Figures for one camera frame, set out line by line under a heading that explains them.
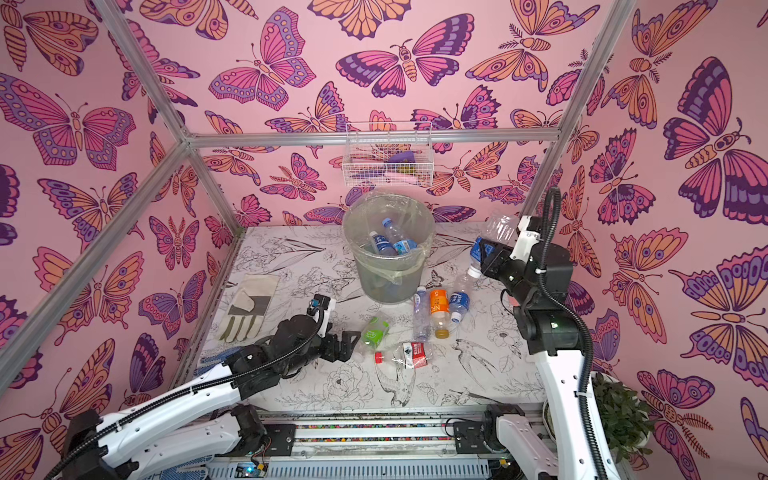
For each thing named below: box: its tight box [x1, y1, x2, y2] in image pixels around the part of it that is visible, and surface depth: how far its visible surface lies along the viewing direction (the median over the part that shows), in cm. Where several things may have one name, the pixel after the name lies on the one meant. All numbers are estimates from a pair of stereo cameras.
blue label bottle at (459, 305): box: [449, 290, 471, 324], surface depth 94 cm
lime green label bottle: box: [361, 316, 391, 349], surface depth 90 cm
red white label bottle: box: [374, 342, 429, 369], surface depth 87 cm
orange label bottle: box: [429, 289, 450, 340], surface depth 94 cm
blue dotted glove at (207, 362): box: [193, 346, 243, 376], surface depth 89 cm
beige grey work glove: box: [219, 274, 280, 343], surface depth 99 cm
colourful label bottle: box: [393, 239, 417, 255], surface depth 92 cm
